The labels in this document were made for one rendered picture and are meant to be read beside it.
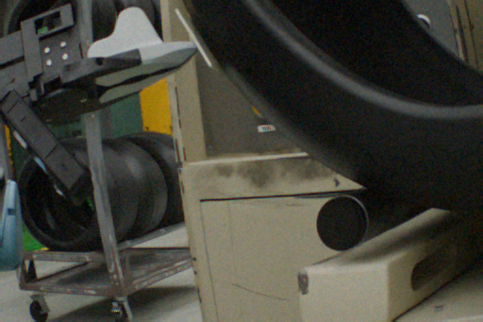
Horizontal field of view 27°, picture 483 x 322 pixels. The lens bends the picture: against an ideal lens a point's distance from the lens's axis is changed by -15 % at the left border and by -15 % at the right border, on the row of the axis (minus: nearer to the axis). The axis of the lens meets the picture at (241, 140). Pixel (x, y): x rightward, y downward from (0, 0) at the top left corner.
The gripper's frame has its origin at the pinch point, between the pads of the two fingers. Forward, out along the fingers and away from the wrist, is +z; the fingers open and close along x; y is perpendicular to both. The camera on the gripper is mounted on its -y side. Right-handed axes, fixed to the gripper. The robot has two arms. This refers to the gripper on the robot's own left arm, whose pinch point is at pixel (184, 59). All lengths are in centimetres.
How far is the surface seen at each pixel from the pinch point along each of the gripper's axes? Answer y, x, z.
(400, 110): -11.4, -9.8, 13.1
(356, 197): -14.7, -0.7, 9.6
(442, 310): -27.3, 0.9, 15.3
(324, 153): -10.8, -1.6, 8.0
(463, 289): -25.7, 6.9, 19.6
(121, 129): 331, 1026, 16
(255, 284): -5, 89, 9
